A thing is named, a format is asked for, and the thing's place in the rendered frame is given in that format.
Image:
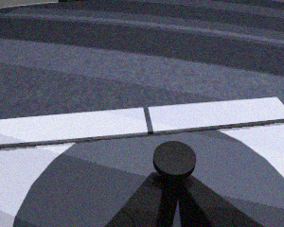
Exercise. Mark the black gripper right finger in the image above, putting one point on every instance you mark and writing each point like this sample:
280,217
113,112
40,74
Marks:
200,206

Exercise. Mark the grey disc with center hole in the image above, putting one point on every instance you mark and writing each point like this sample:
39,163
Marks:
87,184

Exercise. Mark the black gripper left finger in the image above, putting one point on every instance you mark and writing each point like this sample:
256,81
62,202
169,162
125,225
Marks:
144,209

